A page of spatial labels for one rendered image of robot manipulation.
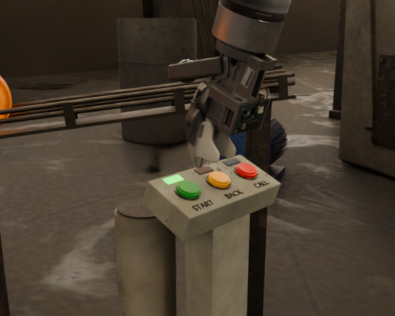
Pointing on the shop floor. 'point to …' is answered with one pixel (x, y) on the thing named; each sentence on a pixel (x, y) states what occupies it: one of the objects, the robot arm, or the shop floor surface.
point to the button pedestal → (214, 233)
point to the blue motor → (277, 140)
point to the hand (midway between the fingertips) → (197, 157)
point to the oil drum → (153, 71)
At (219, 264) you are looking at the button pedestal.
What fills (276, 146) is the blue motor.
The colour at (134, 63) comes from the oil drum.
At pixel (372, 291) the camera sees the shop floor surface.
